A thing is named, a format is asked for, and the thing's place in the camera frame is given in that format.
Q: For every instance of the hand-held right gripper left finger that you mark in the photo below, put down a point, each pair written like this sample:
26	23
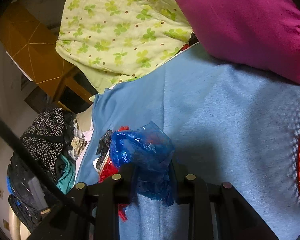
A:
126	180

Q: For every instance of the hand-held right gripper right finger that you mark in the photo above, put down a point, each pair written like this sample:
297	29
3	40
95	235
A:
181	182

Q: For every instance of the red plastic wrapper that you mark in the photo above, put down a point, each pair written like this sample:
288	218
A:
107	173

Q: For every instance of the blue plastic bag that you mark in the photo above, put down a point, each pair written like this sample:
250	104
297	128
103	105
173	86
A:
142	150

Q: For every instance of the teal cloth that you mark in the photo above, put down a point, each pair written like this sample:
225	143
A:
65	177

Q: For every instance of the blue bedsheet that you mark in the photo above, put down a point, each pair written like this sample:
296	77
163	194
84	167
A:
214	110

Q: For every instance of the black white dotted cloth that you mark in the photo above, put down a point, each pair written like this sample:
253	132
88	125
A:
46	137

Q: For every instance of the black bag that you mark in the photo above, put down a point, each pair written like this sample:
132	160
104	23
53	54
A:
25	192

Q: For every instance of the pile of dark clothes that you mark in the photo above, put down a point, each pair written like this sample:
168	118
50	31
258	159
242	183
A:
20	147

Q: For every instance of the green clover print quilt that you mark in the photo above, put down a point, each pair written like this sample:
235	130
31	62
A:
120	30

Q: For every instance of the wooden cabinet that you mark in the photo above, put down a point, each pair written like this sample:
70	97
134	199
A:
32	47

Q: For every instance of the magenta pillow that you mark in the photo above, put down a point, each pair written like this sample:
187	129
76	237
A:
239	22

